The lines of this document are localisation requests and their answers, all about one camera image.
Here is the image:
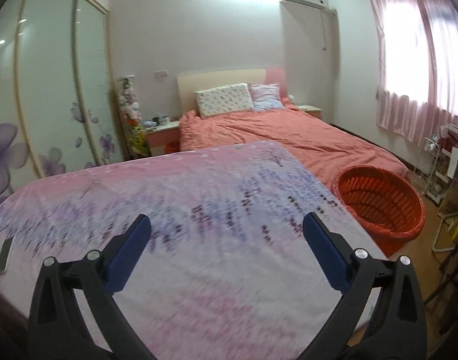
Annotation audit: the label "white smartphone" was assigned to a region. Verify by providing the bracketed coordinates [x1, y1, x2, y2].
[0, 236, 14, 275]

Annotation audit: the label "orange plastic laundry basket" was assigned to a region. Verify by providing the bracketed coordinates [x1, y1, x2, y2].
[331, 166, 426, 257]

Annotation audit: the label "pink floral bed sheet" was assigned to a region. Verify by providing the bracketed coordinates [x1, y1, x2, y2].
[0, 141, 383, 359]

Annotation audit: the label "coral orange duvet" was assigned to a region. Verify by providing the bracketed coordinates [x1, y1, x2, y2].
[179, 98, 409, 188]

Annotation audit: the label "pink nightstand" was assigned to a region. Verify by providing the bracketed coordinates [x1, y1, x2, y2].
[146, 120, 180, 156]

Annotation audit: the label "floral sliding wardrobe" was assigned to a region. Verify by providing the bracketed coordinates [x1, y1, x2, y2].
[0, 0, 126, 204]

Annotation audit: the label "plush toy column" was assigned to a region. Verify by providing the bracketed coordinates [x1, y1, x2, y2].
[117, 76, 150, 158]

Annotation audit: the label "right bedside table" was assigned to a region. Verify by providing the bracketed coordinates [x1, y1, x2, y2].
[297, 105, 322, 119]

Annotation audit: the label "white mug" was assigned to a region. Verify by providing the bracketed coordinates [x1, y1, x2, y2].
[160, 116, 170, 125]

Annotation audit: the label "pink curtain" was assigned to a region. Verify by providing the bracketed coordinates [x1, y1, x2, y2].
[370, 0, 458, 144]

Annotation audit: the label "pink striped pillow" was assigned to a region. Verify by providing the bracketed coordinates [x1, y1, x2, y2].
[248, 83, 284, 111]

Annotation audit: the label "floral white pillow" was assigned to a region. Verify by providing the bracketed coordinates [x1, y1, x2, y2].
[195, 83, 253, 119]

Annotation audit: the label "white wire rack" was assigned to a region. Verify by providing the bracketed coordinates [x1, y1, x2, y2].
[414, 124, 458, 206]

